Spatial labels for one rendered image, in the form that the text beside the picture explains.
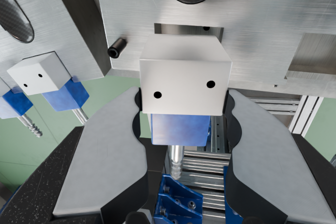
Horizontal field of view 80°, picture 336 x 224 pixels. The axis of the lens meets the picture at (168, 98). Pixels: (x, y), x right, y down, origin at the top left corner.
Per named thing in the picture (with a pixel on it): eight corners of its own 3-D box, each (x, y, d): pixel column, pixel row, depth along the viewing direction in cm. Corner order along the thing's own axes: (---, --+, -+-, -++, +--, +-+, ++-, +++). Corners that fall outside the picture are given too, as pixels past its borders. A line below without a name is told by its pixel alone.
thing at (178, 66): (198, 156, 22) (205, 204, 17) (153, 155, 22) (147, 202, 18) (215, 34, 15) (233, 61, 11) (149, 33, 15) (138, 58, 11)
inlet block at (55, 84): (113, 117, 33) (98, 144, 28) (87, 120, 34) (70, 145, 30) (67, 42, 25) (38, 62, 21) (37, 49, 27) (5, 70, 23)
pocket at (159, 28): (214, 59, 21) (214, 79, 18) (163, 54, 21) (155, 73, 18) (222, 12, 18) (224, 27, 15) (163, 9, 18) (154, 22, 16)
